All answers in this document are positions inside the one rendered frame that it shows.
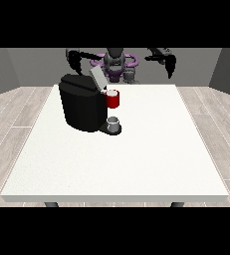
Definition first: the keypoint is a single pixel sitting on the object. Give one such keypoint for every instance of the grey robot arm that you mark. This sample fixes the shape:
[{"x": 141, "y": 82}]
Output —
[
  {"x": 159, "y": 50},
  {"x": 67, "y": 53}
]

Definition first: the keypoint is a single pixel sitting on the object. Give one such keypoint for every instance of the pale grey machine lid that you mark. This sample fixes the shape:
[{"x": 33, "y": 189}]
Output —
[{"x": 98, "y": 77}]

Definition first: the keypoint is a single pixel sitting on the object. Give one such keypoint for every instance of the grey robot trunk purple rings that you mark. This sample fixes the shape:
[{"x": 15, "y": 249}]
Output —
[{"x": 114, "y": 56}]

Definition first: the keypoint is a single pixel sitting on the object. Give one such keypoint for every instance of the small grey cup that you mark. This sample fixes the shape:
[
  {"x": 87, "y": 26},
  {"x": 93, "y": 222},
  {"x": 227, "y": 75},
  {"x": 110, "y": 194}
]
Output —
[{"x": 113, "y": 125}]

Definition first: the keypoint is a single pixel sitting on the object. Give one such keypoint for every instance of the red pod holder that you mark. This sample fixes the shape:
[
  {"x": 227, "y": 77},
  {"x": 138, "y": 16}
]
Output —
[{"x": 112, "y": 100}]

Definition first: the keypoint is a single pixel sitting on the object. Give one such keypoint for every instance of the black coffee machine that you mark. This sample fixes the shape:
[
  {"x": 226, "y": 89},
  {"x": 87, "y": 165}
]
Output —
[{"x": 81, "y": 103}]

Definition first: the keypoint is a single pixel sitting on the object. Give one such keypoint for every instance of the small grey coffee pod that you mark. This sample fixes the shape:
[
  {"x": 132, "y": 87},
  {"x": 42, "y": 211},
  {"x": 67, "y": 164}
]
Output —
[{"x": 129, "y": 76}]

